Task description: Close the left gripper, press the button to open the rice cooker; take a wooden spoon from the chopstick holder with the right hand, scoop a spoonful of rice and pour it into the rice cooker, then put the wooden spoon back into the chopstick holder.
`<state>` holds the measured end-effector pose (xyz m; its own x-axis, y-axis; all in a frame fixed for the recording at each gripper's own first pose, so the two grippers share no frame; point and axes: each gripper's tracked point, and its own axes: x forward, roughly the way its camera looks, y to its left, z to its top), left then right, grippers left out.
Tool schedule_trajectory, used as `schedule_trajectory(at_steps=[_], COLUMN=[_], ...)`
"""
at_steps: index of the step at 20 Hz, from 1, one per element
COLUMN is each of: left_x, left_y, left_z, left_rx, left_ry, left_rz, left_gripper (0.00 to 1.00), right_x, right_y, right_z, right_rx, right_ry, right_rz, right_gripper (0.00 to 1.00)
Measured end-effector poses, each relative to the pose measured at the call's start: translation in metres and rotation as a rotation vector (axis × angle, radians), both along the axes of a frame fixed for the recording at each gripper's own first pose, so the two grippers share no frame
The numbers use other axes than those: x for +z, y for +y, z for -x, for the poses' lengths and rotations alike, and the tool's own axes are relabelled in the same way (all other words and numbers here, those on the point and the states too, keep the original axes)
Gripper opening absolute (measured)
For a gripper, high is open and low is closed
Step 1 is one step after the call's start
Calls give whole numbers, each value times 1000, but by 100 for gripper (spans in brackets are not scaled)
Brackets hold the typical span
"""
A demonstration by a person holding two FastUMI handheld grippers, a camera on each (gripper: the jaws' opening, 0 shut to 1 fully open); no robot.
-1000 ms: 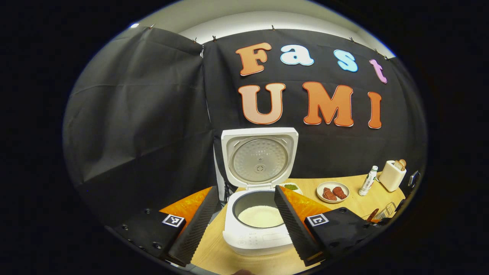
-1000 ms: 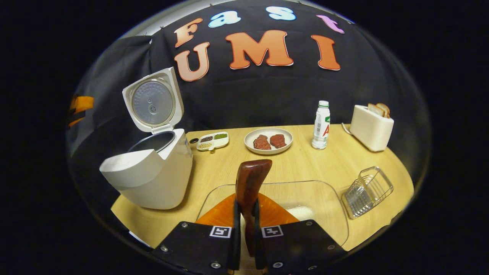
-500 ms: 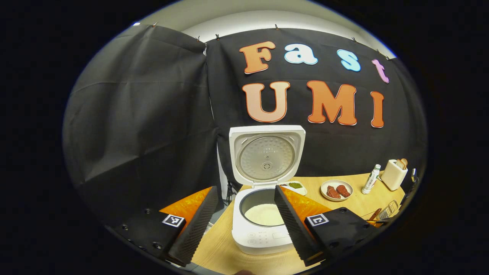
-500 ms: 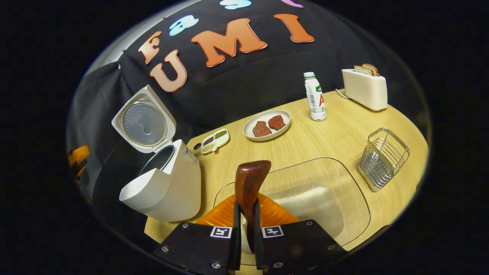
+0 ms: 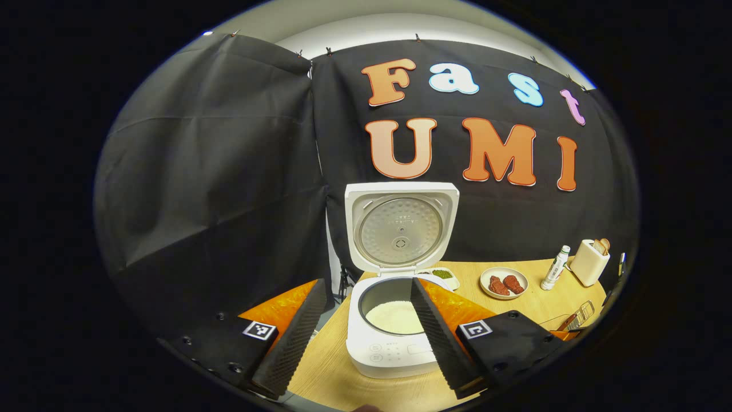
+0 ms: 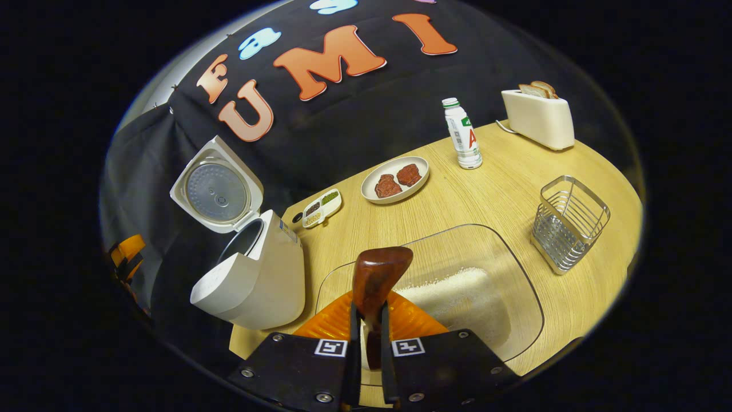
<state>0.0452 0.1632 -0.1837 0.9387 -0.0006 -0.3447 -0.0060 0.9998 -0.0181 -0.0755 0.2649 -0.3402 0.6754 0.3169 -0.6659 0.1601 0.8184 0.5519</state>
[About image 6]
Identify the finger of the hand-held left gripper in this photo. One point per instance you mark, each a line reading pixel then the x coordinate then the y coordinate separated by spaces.
pixel 128 246

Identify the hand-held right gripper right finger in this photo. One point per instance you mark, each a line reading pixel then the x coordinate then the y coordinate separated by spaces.
pixel 386 377

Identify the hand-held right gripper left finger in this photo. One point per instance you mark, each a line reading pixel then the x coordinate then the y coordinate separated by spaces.
pixel 354 355

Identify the brown wooden spoon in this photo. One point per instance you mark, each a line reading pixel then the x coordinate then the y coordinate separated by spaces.
pixel 377 274

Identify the white rice cooker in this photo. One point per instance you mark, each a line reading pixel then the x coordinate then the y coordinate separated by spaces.
pixel 263 286

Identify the white divided seasoning dish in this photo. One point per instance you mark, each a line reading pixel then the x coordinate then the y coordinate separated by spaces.
pixel 320 210

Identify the clear glass container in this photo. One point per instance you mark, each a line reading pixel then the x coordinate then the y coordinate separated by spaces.
pixel 457 246

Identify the brown meat piece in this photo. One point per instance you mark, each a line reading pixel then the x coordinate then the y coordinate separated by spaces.
pixel 409 174
pixel 388 186

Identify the white oval plate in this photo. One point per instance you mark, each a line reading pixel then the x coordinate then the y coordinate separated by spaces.
pixel 420 163

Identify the white drink bottle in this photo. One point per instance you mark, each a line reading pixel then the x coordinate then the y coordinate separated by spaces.
pixel 463 137

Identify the white toaster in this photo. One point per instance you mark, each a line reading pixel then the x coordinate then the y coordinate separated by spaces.
pixel 540 123

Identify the toast bread slice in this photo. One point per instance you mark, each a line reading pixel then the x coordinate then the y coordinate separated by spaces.
pixel 546 87
pixel 533 91

